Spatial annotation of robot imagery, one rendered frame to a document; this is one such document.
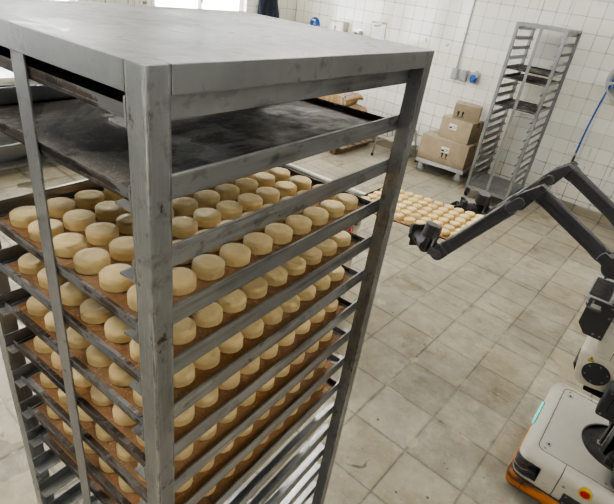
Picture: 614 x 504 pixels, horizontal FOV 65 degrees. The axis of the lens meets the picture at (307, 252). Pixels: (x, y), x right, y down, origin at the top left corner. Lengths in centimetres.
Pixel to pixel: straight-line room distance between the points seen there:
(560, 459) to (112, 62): 229
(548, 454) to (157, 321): 208
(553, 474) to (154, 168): 220
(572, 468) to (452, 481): 51
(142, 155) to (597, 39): 574
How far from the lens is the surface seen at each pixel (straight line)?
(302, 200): 78
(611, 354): 229
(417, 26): 676
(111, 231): 83
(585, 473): 248
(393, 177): 102
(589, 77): 606
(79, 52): 55
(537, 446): 246
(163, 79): 48
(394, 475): 245
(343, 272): 111
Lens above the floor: 190
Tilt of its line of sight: 29 degrees down
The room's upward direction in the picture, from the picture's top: 9 degrees clockwise
